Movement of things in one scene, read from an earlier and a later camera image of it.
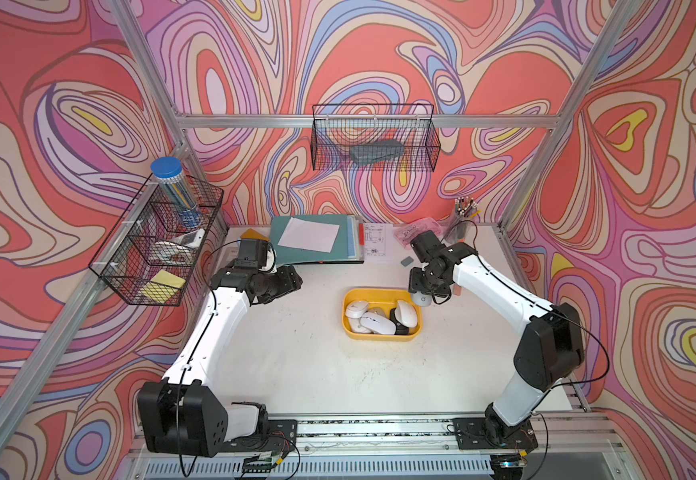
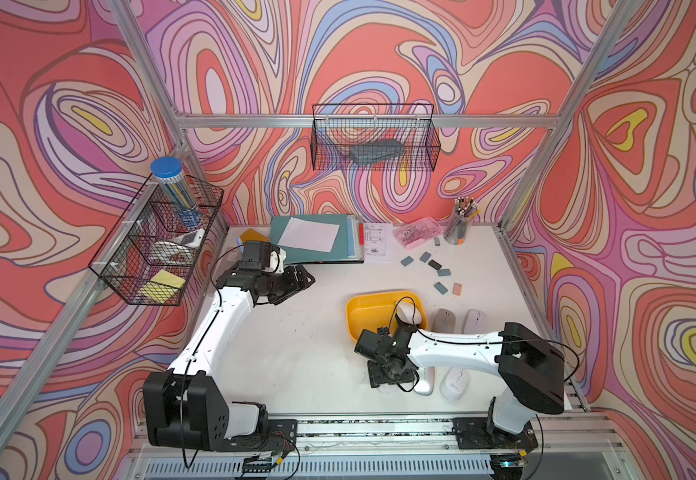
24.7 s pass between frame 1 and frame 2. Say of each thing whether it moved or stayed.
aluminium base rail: stayed
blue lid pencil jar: stayed
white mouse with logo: moved
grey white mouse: moved
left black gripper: stayed
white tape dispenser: stayed
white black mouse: stayed
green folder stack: stayed
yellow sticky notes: stayed
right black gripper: moved
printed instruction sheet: stayed
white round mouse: moved
